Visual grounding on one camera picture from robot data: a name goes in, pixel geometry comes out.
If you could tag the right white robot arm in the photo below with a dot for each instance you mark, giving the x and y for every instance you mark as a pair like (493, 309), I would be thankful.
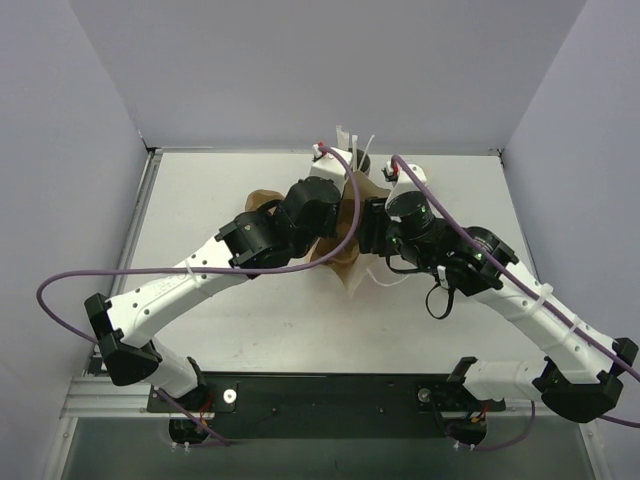
(578, 376)

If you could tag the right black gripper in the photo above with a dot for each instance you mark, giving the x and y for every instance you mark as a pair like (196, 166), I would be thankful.
(375, 226)

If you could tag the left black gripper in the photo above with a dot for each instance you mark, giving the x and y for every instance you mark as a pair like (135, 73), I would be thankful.
(361, 161)

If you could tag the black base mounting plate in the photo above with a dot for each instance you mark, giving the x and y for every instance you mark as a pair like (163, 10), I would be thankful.
(256, 426)

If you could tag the brown paper bag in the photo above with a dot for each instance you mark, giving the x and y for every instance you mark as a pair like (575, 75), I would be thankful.
(349, 265)

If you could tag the grey cylindrical straw holder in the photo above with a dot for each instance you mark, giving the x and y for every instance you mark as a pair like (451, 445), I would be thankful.
(367, 171)

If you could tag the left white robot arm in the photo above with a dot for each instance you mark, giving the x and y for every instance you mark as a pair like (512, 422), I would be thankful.
(263, 239)

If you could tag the aluminium rail frame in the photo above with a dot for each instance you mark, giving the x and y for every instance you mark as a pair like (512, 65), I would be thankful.
(100, 395)

